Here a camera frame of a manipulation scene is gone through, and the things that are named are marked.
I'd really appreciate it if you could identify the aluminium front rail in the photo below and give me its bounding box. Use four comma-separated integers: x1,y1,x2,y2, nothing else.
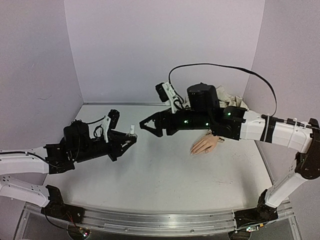
39,203,293,236

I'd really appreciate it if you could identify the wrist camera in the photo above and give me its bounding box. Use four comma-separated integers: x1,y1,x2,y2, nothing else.
101,109,120,143
155,82,186,114

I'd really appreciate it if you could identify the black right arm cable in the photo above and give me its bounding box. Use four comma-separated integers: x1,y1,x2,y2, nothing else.
168,63,278,116

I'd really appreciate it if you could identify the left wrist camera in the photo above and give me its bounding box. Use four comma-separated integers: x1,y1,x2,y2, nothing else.
101,109,120,143

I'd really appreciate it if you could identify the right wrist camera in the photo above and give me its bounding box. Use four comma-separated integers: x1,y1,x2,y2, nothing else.
155,82,186,114

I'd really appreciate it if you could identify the clear nail polish bottle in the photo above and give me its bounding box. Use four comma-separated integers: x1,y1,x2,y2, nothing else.
126,133,138,138

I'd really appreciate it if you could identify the white nail polish cap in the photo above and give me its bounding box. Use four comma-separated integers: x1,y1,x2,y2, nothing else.
129,124,135,135

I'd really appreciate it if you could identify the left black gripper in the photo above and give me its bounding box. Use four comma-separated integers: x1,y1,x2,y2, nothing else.
74,131,137,164

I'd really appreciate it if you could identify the mannequin hand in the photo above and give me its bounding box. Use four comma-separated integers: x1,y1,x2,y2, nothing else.
190,133,225,156

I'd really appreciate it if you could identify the beige jacket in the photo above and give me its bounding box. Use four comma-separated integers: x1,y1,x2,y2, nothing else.
183,83,249,112

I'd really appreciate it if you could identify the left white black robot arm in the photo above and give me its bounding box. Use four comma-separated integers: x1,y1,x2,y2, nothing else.
0,118,138,219

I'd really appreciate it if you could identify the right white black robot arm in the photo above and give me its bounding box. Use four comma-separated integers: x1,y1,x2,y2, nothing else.
139,82,320,232

